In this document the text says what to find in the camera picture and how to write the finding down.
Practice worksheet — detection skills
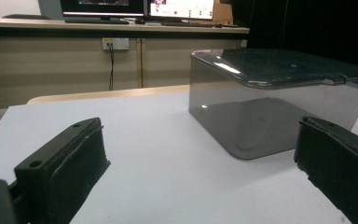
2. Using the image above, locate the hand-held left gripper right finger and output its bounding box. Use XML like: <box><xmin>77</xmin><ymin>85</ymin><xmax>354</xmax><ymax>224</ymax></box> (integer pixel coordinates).
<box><xmin>294</xmin><ymin>116</ymin><xmax>358</xmax><ymax>224</ymax></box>

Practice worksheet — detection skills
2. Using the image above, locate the bright screen monitor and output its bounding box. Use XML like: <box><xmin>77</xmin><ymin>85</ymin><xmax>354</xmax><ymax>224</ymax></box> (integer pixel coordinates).
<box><xmin>146</xmin><ymin>0</ymin><xmax>215</xmax><ymax>21</ymax></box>

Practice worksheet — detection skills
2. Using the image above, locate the white table sheet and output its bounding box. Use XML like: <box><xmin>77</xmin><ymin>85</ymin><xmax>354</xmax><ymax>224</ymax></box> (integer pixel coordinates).
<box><xmin>0</xmin><ymin>91</ymin><xmax>358</xmax><ymax>224</ymax></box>

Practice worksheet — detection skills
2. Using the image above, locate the flat dark pad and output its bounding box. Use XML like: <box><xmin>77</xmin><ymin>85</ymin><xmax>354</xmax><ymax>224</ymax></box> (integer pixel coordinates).
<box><xmin>3</xmin><ymin>13</ymin><xmax>52</xmax><ymax>21</ymax></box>

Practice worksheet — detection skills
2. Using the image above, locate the black keyboard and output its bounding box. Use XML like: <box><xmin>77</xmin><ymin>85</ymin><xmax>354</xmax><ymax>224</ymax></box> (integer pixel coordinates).
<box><xmin>64</xmin><ymin>17</ymin><xmax>130</xmax><ymax>25</ymax></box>
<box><xmin>160</xmin><ymin>20</ymin><xmax>215</xmax><ymax>28</ymax></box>

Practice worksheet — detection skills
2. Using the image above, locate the white wall socket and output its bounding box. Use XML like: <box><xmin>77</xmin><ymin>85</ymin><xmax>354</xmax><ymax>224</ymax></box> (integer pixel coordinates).
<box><xmin>102</xmin><ymin>37</ymin><xmax>130</xmax><ymax>51</ymax></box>

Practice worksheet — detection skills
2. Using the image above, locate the dark screen monitor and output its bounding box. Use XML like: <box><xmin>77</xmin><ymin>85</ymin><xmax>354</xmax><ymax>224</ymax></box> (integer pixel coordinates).
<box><xmin>59</xmin><ymin>0</ymin><xmax>145</xmax><ymax>18</ymax></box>

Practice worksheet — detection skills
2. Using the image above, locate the black power cable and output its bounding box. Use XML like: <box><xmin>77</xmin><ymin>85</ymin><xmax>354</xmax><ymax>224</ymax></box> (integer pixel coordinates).
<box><xmin>106</xmin><ymin>43</ymin><xmax>116</xmax><ymax>91</ymax></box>

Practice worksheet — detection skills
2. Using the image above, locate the long beige desk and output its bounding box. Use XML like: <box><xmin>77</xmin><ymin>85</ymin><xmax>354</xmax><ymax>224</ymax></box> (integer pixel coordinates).
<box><xmin>0</xmin><ymin>17</ymin><xmax>250</xmax><ymax>110</ymax></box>

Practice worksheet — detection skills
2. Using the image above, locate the black curtain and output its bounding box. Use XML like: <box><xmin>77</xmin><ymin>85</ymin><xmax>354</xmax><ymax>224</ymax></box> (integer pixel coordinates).
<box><xmin>229</xmin><ymin>0</ymin><xmax>358</xmax><ymax>94</ymax></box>

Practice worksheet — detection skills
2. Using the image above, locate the brown cardboard box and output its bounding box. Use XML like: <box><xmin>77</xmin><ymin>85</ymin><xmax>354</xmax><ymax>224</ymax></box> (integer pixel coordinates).
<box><xmin>213</xmin><ymin>0</ymin><xmax>234</xmax><ymax>26</ymax></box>

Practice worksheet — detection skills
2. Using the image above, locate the smoked transparent acrylic box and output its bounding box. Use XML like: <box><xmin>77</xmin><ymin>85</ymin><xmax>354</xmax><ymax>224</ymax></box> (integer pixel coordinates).
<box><xmin>188</xmin><ymin>48</ymin><xmax>358</xmax><ymax>161</ymax></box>

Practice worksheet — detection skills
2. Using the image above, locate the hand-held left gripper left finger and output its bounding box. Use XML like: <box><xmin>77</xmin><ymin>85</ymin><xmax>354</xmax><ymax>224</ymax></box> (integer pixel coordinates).
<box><xmin>13</xmin><ymin>117</ymin><xmax>111</xmax><ymax>224</ymax></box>

